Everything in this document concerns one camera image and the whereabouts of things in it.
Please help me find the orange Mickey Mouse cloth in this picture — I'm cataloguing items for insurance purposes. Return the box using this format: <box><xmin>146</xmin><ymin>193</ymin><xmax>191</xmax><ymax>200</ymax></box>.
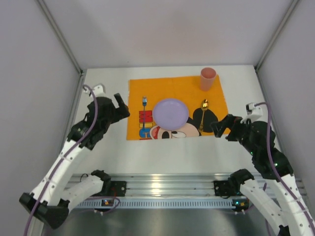
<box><xmin>126</xmin><ymin>76</ymin><xmax>228</xmax><ymax>141</ymax></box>

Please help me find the blue metallic fork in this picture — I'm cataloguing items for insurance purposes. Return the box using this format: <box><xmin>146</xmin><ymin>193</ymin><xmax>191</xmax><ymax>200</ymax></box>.
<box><xmin>142</xmin><ymin>96</ymin><xmax>147</xmax><ymax>129</ymax></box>

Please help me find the gold ornate spoon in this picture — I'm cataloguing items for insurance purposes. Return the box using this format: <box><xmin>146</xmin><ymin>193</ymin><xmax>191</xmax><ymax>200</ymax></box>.
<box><xmin>198</xmin><ymin>99</ymin><xmax>209</xmax><ymax>133</ymax></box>

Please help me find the lilac plate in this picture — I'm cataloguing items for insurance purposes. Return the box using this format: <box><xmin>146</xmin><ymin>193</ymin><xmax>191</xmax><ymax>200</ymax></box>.
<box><xmin>153</xmin><ymin>98</ymin><xmax>189</xmax><ymax>130</ymax></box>

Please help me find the pink plastic cup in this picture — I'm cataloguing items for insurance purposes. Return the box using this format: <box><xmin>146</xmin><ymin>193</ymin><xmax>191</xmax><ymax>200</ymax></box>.
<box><xmin>200</xmin><ymin>67</ymin><xmax>217</xmax><ymax>91</ymax></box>

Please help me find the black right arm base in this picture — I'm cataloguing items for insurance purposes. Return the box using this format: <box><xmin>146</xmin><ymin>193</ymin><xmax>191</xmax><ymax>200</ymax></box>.
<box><xmin>213</xmin><ymin>180</ymin><xmax>244</xmax><ymax>199</ymax></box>

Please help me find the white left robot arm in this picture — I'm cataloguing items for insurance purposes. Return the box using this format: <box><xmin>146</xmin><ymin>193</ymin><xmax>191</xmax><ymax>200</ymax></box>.
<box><xmin>19</xmin><ymin>84</ymin><xmax>130</xmax><ymax>229</ymax></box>

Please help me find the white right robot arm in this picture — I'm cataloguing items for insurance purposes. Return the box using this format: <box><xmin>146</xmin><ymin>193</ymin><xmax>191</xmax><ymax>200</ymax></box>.
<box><xmin>211</xmin><ymin>103</ymin><xmax>315</xmax><ymax>236</ymax></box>

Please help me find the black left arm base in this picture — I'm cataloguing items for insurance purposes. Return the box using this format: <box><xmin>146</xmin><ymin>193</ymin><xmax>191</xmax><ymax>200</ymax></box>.
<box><xmin>106</xmin><ymin>181</ymin><xmax>127</xmax><ymax>197</ymax></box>

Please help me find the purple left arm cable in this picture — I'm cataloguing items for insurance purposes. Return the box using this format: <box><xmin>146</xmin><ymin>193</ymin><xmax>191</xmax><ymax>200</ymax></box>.
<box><xmin>24</xmin><ymin>85</ymin><xmax>121</xmax><ymax>236</ymax></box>

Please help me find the left aluminium corner post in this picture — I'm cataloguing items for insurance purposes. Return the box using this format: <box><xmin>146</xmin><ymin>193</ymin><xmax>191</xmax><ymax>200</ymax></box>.
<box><xmin>36</xmin><ymin>0</ymin><xmax>83</xmax><ymax>74</ymax></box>

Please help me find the aluminium corner post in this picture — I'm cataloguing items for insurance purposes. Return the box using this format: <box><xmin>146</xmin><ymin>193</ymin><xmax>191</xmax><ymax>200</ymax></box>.
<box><xmin>36</xmin><ymin>0</ymin><xmax>83</xmax><ymax>74</ymax></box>
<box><xmin>254</xmin><ymin>0</ymin><xmax>302</xmax><ymax>72</ymax></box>

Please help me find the aluminium frame rail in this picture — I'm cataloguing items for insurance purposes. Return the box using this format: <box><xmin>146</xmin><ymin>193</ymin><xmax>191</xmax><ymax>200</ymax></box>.
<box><xmin>110</xmin><ymin>174</ymin><xmax>229</xmax><ymax>198</ymax></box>

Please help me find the grey slotted cable duct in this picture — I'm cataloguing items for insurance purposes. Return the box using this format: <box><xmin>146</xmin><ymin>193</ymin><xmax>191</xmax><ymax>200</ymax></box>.
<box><xmin>73</xmin><ymin>198</ymin><xmax>249</xmax><ymax>209</ymax></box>

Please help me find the right aluminium corner post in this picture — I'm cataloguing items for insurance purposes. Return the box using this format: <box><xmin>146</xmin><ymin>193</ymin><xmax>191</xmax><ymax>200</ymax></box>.
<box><xmin>254</xmin><ymin>0</ymin><xmax>302</xmax><ymax>72</ymax></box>

